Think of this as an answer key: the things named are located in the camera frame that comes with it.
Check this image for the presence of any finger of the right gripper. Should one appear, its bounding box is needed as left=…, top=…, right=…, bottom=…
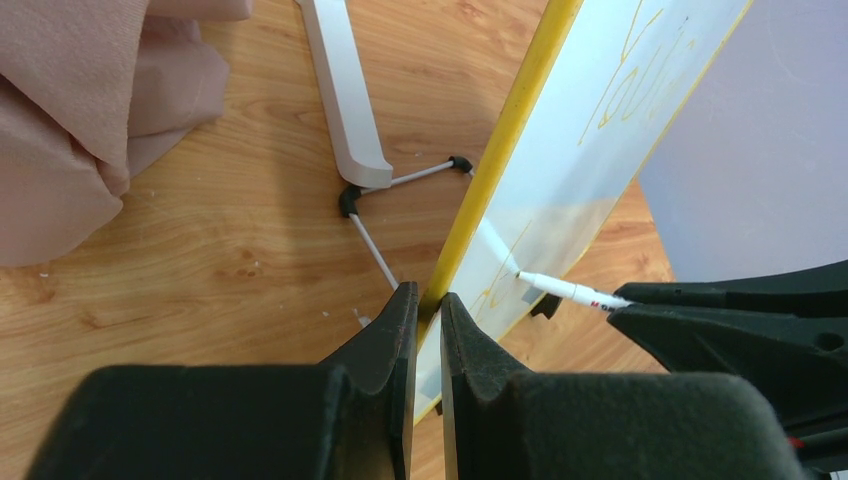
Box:
left=608, top=305, right=847, bottom=431
left=615, top=261, right=847, bottom=318

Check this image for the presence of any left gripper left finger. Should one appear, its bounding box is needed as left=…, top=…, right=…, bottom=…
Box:
left=26, top=282, right=418, bottom=479

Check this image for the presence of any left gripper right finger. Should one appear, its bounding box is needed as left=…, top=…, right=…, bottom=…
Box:
left=440, top=293, right=806, bottom=479

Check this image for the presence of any white marker pen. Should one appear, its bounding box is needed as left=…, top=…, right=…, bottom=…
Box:
left=516, top=271, right=633, bottom=312

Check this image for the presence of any yellow framed whiteboard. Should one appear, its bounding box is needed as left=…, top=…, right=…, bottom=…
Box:
left=413, top=1, right=750, bottom=420

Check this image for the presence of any white clothes rack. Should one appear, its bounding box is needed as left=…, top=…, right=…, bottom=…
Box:
left=298, top=0, right=393, bottom=189

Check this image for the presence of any pink cloth garment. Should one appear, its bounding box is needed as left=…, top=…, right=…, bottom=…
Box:
left=1, top=1, right=253, bottom=267

